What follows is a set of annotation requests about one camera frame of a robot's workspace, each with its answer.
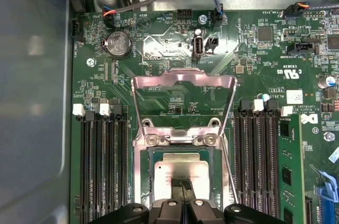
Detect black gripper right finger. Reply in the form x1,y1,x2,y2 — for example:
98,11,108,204
183,178,289,224

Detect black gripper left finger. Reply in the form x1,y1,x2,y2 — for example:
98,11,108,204
91,178,184,224

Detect silver CPU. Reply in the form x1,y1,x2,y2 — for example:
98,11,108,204
147,151,214,202

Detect wire locking lever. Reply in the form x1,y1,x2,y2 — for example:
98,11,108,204
221,133,239,206

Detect metal socket cover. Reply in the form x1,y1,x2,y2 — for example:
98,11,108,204
131,67,238,147

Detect CPU socket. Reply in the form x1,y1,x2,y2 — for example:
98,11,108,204
131,118,233,209

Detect RAM slot white clips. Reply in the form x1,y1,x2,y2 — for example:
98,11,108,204
246,98,265,219
99,103,118,224
72,103,93,224
270,106,292,224

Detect blue expansion slot latch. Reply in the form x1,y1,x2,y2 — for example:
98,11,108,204
318,170,339,224

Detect green RAM stick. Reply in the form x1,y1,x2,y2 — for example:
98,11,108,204
278,114,307,224

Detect green motherboard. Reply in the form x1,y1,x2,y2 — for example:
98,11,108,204
70,9,339,224

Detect white barcode sticker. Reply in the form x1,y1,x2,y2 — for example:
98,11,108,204
285,89,304,105

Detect internal USB port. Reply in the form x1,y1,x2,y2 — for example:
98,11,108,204
192,37,204,60

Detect round coin battery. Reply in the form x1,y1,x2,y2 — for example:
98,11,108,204
102,31,133,59

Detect silver blue-top capacitor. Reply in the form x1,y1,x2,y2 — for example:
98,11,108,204
318,75,335,89

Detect black fan wire connector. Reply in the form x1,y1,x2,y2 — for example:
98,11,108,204
283,1,310,20
102,4,117,30

